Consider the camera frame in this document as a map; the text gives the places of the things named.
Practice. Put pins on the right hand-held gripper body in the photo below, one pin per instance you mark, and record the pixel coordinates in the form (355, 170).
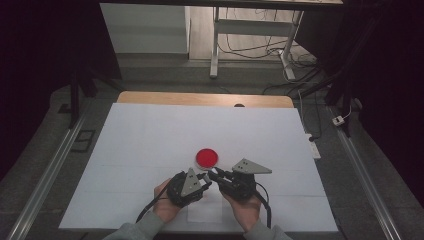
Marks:
(245, 181)

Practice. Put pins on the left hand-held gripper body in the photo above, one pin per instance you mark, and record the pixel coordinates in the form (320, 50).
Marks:
(190, 183)

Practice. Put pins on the blue stamp cap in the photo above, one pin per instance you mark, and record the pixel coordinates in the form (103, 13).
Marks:
(207, 179)

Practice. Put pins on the round red ink pad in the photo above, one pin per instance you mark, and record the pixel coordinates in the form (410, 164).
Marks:
(207, 158)

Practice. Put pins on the white paper sheet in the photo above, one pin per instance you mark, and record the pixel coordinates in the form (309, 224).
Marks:
(206, 213)

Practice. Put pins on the person's left hand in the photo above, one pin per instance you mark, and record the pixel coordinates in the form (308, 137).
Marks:
(166, 206)

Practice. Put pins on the large white table cover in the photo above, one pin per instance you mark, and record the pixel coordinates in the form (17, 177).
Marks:
(160, 133)

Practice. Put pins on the dark table grommet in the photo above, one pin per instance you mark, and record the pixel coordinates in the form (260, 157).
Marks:
(239, 105)

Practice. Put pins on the white power strip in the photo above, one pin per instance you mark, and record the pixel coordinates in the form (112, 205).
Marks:
(315, 150)

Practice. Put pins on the small white floor adapter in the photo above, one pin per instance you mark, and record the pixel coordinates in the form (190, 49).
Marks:
(338, 120)

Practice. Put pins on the white-legged desk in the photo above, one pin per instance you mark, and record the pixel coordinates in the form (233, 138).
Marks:
(214, 50)

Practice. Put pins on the black metal stand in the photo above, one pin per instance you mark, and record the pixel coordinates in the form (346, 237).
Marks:
(74, 100)
(346, 96)

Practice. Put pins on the white cabinet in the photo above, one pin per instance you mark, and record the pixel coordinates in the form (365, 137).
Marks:
(143, 28)

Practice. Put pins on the dark curtain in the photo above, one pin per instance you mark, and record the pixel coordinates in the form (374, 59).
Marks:
(40, 50)
(393, 66)

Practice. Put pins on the white metal frame stand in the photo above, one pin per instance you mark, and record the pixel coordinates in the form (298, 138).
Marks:
(253, 55)

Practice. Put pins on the metal floor rail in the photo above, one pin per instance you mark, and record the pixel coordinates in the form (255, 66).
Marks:
(46, 176)
(366, 180)

